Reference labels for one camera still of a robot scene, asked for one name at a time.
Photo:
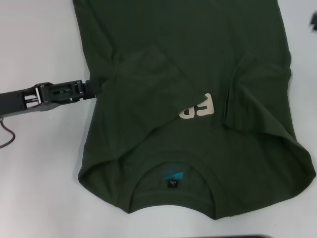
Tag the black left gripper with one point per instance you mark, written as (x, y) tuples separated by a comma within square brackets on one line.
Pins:
[(19, 101)]

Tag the dark green printed t-shirt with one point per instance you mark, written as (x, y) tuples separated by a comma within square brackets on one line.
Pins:
[(185, 62)]

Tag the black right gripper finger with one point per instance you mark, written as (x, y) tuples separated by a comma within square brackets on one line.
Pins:
[(313, 21)]

